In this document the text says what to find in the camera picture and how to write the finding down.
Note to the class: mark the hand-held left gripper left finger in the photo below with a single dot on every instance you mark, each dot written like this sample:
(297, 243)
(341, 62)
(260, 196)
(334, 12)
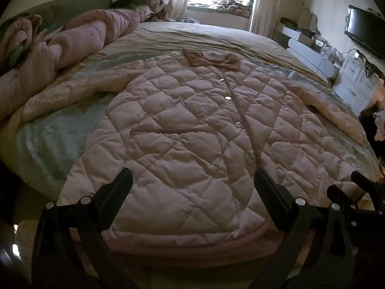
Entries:
(120, 186)

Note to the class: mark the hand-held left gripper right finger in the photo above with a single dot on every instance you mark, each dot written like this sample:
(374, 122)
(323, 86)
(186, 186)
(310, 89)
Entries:
(267, 189)

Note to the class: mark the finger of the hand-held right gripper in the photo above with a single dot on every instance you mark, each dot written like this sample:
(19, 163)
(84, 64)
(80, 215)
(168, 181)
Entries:
(365, 183)
(341, 197)

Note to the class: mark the pink quilted coat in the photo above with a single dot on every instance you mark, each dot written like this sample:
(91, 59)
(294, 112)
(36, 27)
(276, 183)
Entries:
(195, 156)

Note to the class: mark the dark clothes heap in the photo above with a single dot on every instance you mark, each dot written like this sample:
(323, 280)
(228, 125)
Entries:
(368, 120)

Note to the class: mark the pile of clothes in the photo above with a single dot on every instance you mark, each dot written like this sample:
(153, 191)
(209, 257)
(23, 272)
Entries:
(150, 3)

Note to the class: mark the windowsill clothes pile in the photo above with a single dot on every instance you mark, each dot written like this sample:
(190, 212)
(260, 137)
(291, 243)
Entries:
(233, 5)

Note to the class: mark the bed with pale printed sheet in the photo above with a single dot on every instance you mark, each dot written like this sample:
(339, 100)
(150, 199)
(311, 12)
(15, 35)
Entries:
(60, 132)

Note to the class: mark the white drawer cabinet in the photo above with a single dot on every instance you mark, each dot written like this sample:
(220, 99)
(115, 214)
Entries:
(355, 78)

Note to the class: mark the small lit screen device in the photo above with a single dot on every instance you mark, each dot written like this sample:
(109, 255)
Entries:
(15, 250)

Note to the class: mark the white padded bench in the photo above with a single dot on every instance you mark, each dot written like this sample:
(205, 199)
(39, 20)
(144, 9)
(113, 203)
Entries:
(312, 57)

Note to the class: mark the black flat television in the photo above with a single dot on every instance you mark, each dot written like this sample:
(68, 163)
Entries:
(367, 30)

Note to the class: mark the rolled pink duvet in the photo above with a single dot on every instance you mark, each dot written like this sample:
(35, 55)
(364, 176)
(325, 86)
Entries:
(75, 39)

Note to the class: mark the cluttered white table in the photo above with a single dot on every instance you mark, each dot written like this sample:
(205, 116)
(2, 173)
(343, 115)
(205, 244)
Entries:
(296, 33)

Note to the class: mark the grey-green pillow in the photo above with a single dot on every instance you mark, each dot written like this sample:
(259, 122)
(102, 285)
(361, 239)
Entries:
(75, 6)

